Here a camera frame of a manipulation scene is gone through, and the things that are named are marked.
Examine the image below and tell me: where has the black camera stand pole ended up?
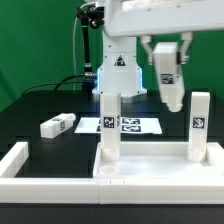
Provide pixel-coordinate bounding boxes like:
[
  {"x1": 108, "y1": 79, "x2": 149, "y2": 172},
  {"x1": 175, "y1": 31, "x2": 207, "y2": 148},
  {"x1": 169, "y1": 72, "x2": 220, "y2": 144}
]
[{"x1": 76, "y1": 4, "x2": 104, "y2": 93}]

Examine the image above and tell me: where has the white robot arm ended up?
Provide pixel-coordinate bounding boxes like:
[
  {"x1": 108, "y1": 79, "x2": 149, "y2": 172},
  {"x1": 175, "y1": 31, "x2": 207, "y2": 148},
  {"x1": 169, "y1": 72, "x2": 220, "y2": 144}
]
[{"x1": 85, "y1": 0, "x2": 224, "y2": 111}]

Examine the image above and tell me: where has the white U-shaped obstacle fence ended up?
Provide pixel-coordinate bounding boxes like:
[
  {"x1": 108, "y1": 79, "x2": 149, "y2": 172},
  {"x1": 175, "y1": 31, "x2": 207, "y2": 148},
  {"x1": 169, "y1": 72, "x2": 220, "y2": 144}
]
[{"x1": 0, "y1": 142, "x2": 224, "y2": 204}]

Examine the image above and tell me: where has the white square desk top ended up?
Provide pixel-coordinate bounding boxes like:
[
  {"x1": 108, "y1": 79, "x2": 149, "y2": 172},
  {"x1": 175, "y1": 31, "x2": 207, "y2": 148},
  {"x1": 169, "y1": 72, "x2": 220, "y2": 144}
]
[{"x1": 93, "y1": 141, "x2": 224, "y2": 179}]

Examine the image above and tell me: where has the fiducial marker sheet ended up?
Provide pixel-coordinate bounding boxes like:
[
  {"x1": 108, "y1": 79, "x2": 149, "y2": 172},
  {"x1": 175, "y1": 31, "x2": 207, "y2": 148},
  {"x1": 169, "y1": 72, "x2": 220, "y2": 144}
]
[{"x1": 75, "y1": 117, "x2": 162, "y2": 135}]

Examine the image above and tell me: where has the black cable on table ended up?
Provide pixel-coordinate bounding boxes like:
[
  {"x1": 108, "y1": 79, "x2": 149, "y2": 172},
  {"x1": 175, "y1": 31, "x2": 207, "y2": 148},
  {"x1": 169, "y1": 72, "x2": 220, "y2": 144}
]
[{"x1": 21, "y1": 73, "x2": 88, "y2": 98}]

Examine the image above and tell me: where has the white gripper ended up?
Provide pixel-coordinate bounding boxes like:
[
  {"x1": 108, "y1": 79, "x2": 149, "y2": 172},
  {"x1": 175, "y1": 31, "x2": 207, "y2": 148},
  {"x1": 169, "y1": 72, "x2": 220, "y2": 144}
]
[{"x1": 104, "y1": 0, "x2": 224, "y2": 65}]

